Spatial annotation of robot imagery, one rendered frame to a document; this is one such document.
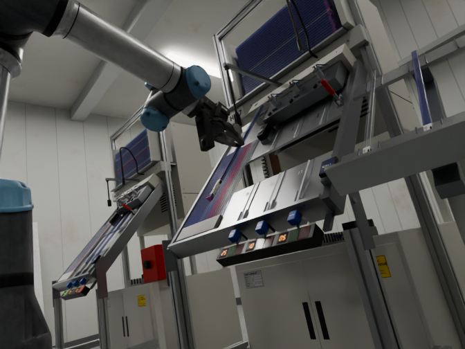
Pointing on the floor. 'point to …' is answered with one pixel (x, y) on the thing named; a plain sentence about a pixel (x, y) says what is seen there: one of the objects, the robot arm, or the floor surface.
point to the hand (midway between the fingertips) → (239, 145)
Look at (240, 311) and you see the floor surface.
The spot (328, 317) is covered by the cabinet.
